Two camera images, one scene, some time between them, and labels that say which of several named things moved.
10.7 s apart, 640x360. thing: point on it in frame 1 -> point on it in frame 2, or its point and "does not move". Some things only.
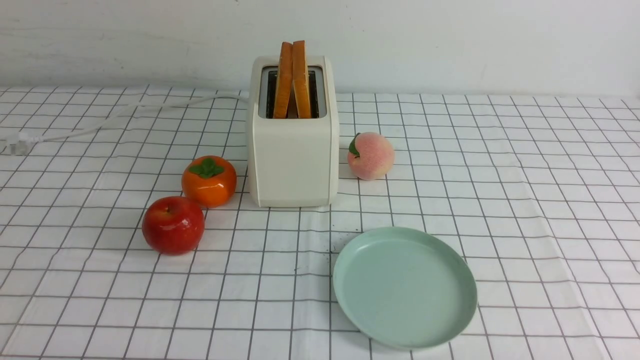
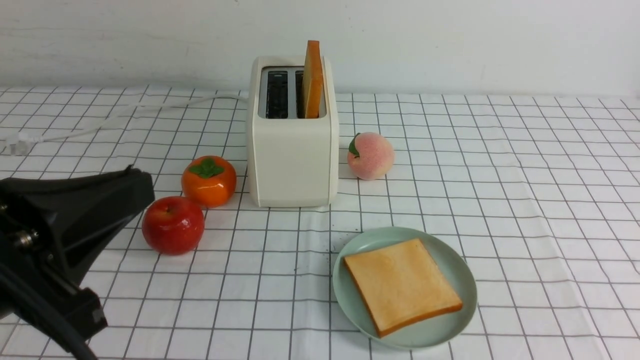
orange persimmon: [210, 180] does not move
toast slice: [284, 81] -> [401, 284]
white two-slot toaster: [293, 162] does not move
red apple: [173, 225] does not move
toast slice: [300, 80] -> [313, 79]
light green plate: [404, 287] does not move
